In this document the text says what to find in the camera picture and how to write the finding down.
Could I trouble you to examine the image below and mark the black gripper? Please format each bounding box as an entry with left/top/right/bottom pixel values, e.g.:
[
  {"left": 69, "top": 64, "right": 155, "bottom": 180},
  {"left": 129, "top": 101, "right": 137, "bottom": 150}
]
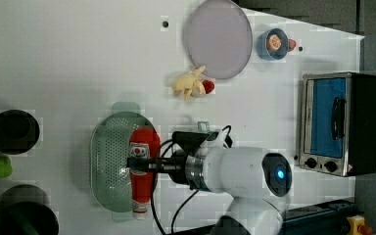
[{"left": 126, "top": 131, "right": 209, "bottom": 185}]

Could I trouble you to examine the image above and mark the red plush ketchup bottle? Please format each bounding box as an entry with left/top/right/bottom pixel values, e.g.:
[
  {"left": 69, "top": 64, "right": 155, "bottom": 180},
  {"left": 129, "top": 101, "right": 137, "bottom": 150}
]
[{"left": 128, "top": 127, "right": 161, "bottom": 220}]

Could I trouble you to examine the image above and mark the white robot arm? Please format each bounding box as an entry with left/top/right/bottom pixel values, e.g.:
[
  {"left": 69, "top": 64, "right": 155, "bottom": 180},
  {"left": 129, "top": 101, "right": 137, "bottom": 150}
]
[{"left": 126, "top": 127, "right": 292, "bottom": 235}]

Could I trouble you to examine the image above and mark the green oval strainer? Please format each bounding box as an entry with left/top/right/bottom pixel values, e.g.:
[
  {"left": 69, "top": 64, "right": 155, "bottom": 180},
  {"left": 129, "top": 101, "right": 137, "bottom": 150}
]
[{"left": 90, "top": 102, "right": 153, "bottom": 222}]

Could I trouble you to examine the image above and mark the green metal pot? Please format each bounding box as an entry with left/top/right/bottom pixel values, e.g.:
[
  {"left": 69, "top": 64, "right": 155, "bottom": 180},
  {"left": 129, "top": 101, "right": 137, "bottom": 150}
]
[{"left": 197, "top": 120, "right": 211, "bottom": 133}]

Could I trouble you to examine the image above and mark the yellow plush banana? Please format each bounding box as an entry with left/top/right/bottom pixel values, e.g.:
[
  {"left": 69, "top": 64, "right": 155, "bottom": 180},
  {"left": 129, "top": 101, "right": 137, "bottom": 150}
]
[{"left": 171, "top": 66, "right": 206, "bottom": 101}]

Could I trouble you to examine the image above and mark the red plush strawberry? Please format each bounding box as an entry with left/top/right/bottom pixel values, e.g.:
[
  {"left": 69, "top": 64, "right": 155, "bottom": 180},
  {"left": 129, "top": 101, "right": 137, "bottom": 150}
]
[{"left": 203, "top": 80, "right": 214, "bottom": 94}]

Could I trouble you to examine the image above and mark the black cylinder cup lower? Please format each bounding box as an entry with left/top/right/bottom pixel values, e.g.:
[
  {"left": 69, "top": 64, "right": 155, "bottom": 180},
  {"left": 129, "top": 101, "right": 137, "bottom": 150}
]
[{"left": 0, "top": 184, "right": 60, "bottom": 235}]

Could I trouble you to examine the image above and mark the black cylinder cup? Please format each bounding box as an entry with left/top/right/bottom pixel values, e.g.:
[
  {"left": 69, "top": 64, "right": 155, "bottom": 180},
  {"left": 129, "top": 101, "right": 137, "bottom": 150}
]
[
  {"left": 0, "top": 184, "right": 60, "bottom": 235},
  {"left": 0, "top": 110, "right": 40, "bottom": 155}
]

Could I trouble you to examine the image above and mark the black cylinder cup upper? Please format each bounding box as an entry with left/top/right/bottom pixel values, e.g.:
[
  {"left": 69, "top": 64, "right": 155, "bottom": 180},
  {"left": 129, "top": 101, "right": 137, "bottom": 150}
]
[{"left": 0, "top": 110, "right": 40, "bottom": 155}]

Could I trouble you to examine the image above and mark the green plastic object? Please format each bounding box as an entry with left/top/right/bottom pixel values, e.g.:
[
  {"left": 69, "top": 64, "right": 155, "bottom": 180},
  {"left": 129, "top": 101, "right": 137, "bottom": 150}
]
[{"left": 0, "top": 156, "right": 13, "bottom": 178}]

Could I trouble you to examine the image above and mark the grey oval plate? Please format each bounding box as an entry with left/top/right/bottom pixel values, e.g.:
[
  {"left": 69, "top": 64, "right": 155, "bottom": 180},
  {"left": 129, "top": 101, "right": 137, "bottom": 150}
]
[{"left": 184, "top": 0, "right": 254, "bottom": 79}]

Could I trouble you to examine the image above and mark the blue bowl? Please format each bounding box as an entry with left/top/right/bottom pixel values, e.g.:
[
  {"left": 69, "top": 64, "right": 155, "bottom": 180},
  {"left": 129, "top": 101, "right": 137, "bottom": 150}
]
[{"left": 257, "top": 28, "right": 289, "bottom": 61}]

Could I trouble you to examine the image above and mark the orange slice toy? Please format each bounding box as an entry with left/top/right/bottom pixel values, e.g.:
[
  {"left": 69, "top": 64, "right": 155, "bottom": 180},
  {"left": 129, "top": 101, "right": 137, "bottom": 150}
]
[{"left": 266, "top": 34, "right": 282, "bottom": 51}]

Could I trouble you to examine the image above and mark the red plush fruit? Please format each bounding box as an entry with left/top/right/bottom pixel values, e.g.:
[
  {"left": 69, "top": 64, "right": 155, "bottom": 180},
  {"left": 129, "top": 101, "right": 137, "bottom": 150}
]
[{"left": 288, "top": 39, "right": 297, "bottom": 52}]

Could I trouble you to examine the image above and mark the black toaster oven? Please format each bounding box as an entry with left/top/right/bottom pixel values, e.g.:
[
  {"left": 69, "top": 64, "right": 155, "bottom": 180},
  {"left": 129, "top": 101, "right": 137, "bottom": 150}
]
[{"left": 299, "top": 72, "right": 376, "bottom": 177}]

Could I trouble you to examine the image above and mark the yellow red emergency button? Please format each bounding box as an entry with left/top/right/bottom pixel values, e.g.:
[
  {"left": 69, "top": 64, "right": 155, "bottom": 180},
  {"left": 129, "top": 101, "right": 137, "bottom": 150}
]
[{"left": 347, "top": 215, "right": 373, "bottom": 235}]

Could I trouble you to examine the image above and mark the blue aluminium frame rail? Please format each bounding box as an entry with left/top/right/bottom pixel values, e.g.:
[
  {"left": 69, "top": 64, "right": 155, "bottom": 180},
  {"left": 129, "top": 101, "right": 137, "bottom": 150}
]
[{"left": 167, "top": 200, "right": 358, "bottom": 235}]

